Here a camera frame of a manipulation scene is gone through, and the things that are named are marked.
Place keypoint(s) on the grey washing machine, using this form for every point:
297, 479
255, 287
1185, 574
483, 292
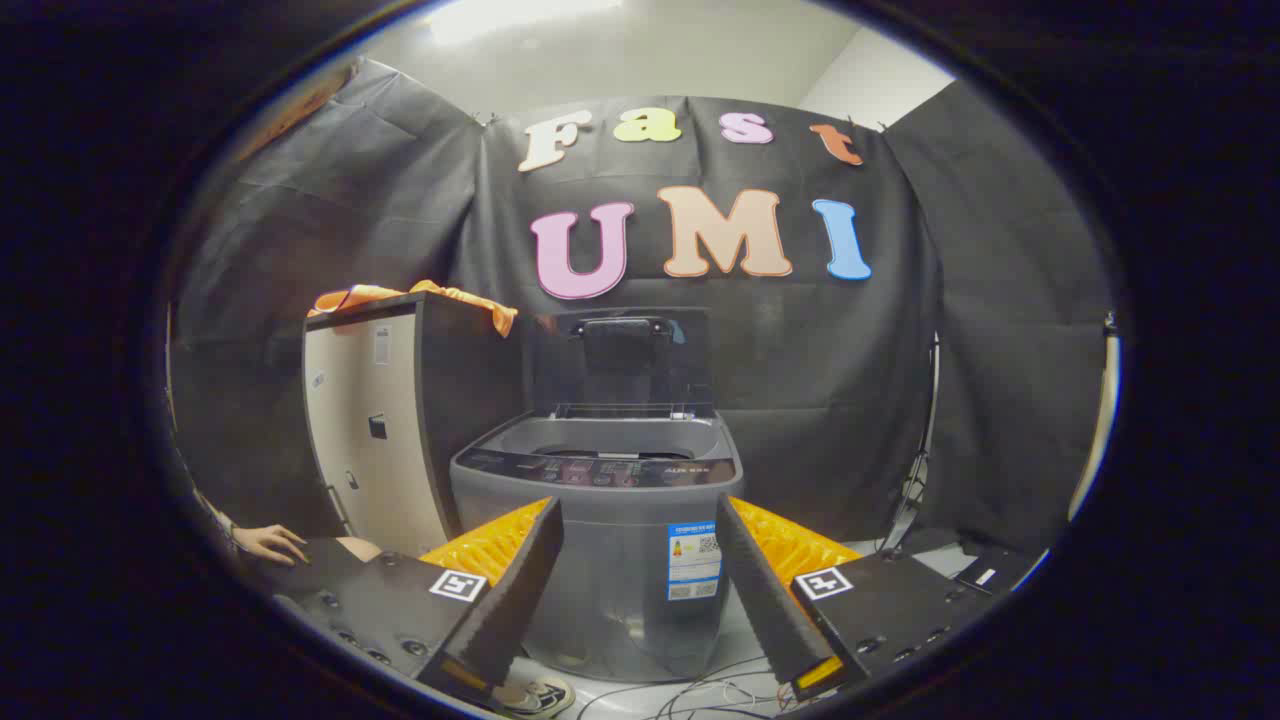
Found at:
620, 560

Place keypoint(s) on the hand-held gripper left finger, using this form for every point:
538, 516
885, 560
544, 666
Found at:
515, 600

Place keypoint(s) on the black cabinet with beige door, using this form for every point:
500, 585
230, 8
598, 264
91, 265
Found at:
360, 440

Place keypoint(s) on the person's shoe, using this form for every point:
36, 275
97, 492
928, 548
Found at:
540, 695

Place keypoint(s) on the orange garment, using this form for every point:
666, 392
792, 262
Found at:
370, 293

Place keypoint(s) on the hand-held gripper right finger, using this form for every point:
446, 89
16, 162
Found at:
760, 590

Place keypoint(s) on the black light stand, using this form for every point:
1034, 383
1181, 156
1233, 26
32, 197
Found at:
915, 480

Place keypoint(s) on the dark washing machine lid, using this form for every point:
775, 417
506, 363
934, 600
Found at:
620, 375

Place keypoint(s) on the black backdrop cloth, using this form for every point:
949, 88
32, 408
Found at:
800, 340

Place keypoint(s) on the black box on floor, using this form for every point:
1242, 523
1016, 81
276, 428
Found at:
1000, 570

